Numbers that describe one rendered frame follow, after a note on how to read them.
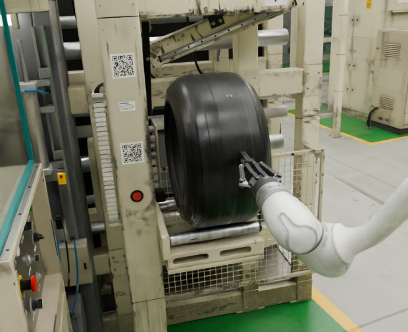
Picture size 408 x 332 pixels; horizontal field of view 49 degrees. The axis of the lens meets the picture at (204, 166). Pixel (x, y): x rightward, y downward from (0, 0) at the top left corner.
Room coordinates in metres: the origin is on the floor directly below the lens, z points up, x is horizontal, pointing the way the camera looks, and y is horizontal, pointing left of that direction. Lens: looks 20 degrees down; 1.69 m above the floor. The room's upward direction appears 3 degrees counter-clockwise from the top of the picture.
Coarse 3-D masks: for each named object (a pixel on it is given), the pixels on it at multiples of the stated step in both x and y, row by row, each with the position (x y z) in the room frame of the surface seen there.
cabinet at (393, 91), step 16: (384, 32) 5.70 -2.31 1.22; (400, 32) 5.47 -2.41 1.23; (384, 48) 5.67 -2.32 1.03; (400, 48) 5.44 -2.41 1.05; (384, 64) 5.65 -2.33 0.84; (400, 64) 5.41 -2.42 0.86; (384, 80) 5.62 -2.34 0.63; (400, 80) 5.39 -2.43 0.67; (384, 96) 5.60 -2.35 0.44; (400, 96) 5.36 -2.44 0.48; (384, 112) 5.58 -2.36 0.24; (400, 112) 5.34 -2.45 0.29; (384, 128) 5.57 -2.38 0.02; (400, 128) 5.31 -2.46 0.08
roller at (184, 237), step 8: (232, 224) 1.44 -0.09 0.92; (240, 224) 1.44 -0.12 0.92; (248, 224) 1.44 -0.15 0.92; (256, 224) 1.45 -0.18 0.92; (184, 232) 1.40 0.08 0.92; (192, 232) 1.40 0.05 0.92; (200, 232) 1.40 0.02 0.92; (208, 232) 1.41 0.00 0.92; (216, 232) 1.41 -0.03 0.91; (224, 232) 1.42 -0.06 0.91; (232, 232) 1.42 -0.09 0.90; (240, 232) 1.43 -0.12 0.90; (248, 232) 1.43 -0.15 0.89; (256, 232) 1.44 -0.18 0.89; (176, 240) 1.38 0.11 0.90; (184, 240) 1.38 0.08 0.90; (192, 240) 1.39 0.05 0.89; (200, 240) 1.40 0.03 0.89
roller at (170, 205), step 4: (168, 200) 1.68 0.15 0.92; (172, 200) 1.68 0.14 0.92; (160, 204) 1.65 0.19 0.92; (164, 204) 1.66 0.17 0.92; (168, 204) 1.66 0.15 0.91; (172, 204) 1.66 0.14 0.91; (160, 208) 1.65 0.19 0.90; (164, 208) 1.65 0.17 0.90; (168, 208) 1.65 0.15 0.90; (172, 208) 1.66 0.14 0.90; (176, 208) 1.66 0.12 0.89
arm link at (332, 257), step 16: (400, 192) 0.84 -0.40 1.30; (384, 208) 0.88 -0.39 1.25; (400, 208) 0.84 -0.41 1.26; (336, 224) 0.99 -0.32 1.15; (368, 224) 0.92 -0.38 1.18; (384, 224) 0.87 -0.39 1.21; (400, 224) 0.86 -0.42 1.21; (320, 240) 0.94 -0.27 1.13; (336, 240) 0.94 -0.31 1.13; (352, 240) 0.93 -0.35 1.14; (368, 240) 0.91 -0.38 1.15; (304, 256) 0.95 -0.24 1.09; (320, 256) 0.93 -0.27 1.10; (336, 256) 0.93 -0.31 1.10; (352, 256) 0.93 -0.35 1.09; (320, 272) 0.96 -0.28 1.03; (336, 272) 0.96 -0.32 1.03
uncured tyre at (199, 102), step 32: (192, 96) 1.42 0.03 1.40; (224, 96) 1.42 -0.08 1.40; (256, 96) 1.47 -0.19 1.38; (192, 128) 1.34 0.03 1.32; (224, 128) 1.34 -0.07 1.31; (256, 128) 1.36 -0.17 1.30; (192, 160) 1.30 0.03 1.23; (224, 160) 1.30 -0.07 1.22; (256, 160) 1.32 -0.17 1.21; (192, 192) 1.31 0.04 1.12; (224, 192) 1.30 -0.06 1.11; (192, 224) 1.41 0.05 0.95; (224, 224) 1.41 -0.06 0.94
